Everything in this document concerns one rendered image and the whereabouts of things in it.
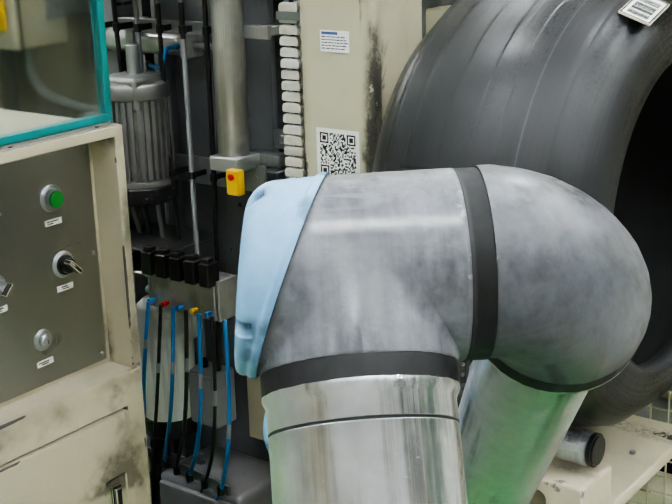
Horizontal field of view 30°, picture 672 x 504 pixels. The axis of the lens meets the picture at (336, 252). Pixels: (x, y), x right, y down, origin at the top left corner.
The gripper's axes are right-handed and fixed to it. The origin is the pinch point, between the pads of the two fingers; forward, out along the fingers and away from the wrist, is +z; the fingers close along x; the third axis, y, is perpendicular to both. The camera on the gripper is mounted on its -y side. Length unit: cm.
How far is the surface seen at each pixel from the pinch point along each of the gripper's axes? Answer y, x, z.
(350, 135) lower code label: 24.7, 32.0, 14.6
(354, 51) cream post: 36.3, 31.0, 13.2
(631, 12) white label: 42.9, -9.6, 10.9
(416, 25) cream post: 40, 28, 24
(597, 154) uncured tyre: 27.4, -11.5, 0.8
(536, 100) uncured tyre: 32.8, -4.6, -1.1
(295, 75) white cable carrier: 32, 42, 15
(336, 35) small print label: 38, 34, 13
